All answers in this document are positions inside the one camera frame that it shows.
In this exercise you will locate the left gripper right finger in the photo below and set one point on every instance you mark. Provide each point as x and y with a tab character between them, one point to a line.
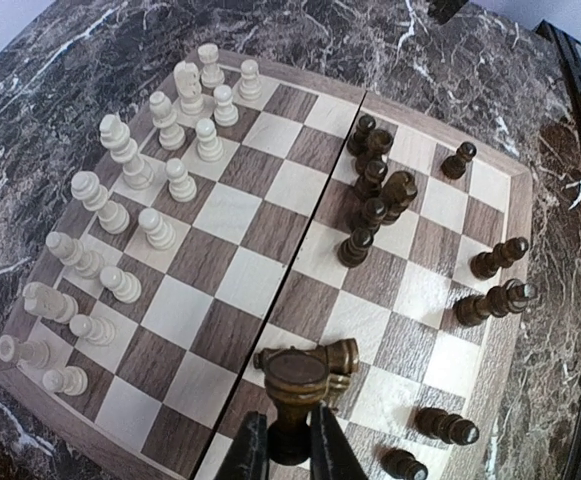
331	456

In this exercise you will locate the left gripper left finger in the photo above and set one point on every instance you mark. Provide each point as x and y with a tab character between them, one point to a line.
247	458

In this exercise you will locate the wooden chess board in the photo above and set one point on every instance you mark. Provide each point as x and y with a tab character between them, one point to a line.
263	229

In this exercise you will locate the white chess queen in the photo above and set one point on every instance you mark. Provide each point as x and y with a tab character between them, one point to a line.
86	188

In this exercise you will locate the dark chess knight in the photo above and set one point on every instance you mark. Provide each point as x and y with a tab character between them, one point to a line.
397	194

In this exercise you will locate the white chess king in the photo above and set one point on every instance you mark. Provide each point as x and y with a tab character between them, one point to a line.
115	137

